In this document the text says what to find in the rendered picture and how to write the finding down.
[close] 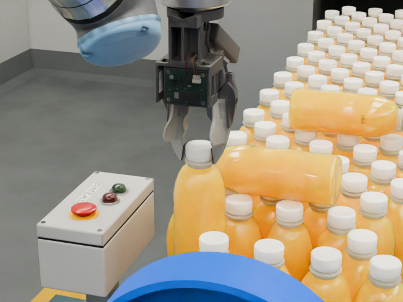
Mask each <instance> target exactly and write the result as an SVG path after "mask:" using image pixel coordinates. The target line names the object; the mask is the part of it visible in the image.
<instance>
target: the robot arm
mask: <svg viewBox="0 0 403 302"><path fill-rule="evenodd" d="M48 1H49V2H50V3H51V5H52V7H53V8H54V9H55V10H56V11H57V12H58V13H59V14H60V15H61V16H62V17H63V18H64V19H65V20H66V21H67V22H68V23H69V24H70V25H71V26H73V28H74V29H75V30H76V34H77V39H78V41H77V47H78V49H80V54H81V56H82V57H83V58H84V59H85V60H86V61H88V62H89V63H91V64H94V65H99V66H104V67H113V66H119V65H125V64H130V63H132V62H134V61H137V60H139V59H142V58H144V57H146V56H147V55H149V54H151V53H152V52H153V51H154V50H155V49H156V48H157V47H158V45H159V43H160V41H161V37H162V33H161V26H160V23H161V18H160V16H159V15H158V12H157V7H156V3H155V0H48ZM158 1H159V2H160V3H161V4H162V5H164V6H166V7H167V17H168V28H169V52H168V53H167V54H166V55H164V56H163V57H162V58H161V59H159V60H158V61H156V63H155V76H156V102H160V101H161V100H162V99H163V102H164V105H165V107H166V110H167V124H166V126H165V128H164V132H163V140H164V141H171V144H172V147H173V149H174V151H175V154H176V155H177V157H178V159H179V160H183V159H184V154H185V145H186V144H187V140H186V131H187V129H188V125H187V115H188V113H189V112H190V111H191V109H192V107H203V108H206V111H207V116H208V117H209V119H210V121H211V123H212V124H211V128H210V134H209V136H210V145H211V146H212V148H211V154H212V163H213V164H216V163H217V162H218V160H219V159H220V157H221V156H222V154H223V152H224V150H225V147H226V145H227V141H228V137H229V135H230V130H231V126H232V124H233V120H234V116H235V112H236V108H237V103H238V91H237V86H236V83H235V81H234V72H229V71H228V67H227V64H228V63H234V64H235V63H237V61H238V57H239V52H240V47H239V46H238V45H237V44H236V43H235V42H234V41H233V39H232V38H231V37H230V36H229V35H228V34H227V33H226V31H225V30H223V28H222V27H221V26H220V25H219V24H217V23H209V22H210V21H214V20H219V19H222V18H223V17H224V6H226V5H228V4H229V3H231V0H158ZM159 72H161V90H160V91H159Z"/></svg>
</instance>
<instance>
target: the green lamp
mask: <svg viewBox="0 0 403 302"><path fill-rule="evenodd" d="M125 191H126V186H125V185H124V184H123V183H115V184H114V185H113V186H112V192H114V193H122V192H125Z"/></svg>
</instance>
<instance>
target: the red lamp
mask: <svg viewBox="0 0 403 302"><path fill-rule="evenodd" d="M117 199H118V198H117V195H116V194H115V193H113V192H106V193H105V194H104V195H103V197H102V201H104V202H106V203H112V202H115V201H116V200H117Z"/></svg>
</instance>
